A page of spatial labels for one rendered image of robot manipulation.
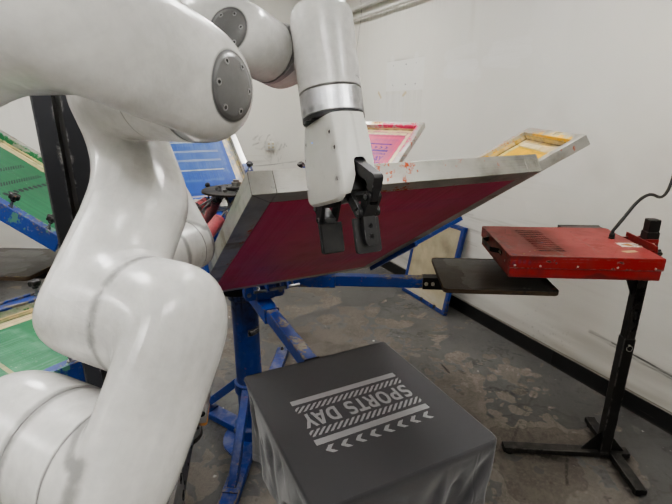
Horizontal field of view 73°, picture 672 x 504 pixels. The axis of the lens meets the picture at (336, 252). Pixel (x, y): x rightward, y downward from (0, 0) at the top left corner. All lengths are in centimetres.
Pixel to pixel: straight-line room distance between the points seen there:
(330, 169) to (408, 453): 70
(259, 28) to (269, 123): 495
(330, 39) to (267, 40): 7
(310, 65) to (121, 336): 36
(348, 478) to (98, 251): 73
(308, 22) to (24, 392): 44
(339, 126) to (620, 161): 250
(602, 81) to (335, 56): 255
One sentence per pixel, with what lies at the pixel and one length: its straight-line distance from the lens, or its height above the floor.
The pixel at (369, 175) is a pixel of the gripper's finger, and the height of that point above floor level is 158.
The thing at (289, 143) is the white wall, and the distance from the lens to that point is 558.
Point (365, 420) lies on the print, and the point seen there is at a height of 95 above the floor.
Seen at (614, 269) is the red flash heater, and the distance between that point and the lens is 202.
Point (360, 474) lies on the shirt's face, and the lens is 100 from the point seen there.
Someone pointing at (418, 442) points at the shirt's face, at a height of 95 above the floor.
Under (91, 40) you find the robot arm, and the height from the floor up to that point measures 168.
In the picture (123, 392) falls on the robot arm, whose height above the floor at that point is 148.
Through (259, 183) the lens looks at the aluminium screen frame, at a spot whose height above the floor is 154.
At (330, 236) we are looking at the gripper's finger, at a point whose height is 149.
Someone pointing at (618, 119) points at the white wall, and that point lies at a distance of 294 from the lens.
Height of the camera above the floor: 165
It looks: 18 degrees down
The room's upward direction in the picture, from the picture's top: straight up
